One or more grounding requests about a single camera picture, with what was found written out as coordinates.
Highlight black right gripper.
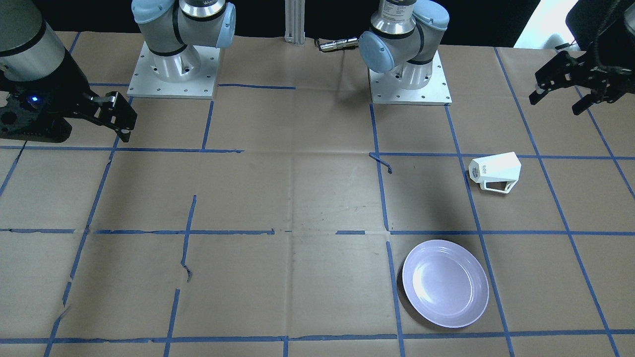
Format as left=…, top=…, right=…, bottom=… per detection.
left=0, top=70, right=137, bottom=144

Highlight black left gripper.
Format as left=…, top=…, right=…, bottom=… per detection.
left=528, top=0, right=635, bottom=116

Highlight white faceted cup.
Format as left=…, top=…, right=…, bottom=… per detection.
left=468, top=152, right=522, bottom=194

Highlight lilac plate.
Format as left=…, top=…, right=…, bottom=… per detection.
left=402, top=239, right=490, bottom=329

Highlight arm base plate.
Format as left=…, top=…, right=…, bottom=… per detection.
left=127, top=43, right=222, bottom=100
left=368, top=51, right=453, bottom=106

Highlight aluminium frame post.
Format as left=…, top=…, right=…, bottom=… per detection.
left=284, top=0, right=306, bottom=47

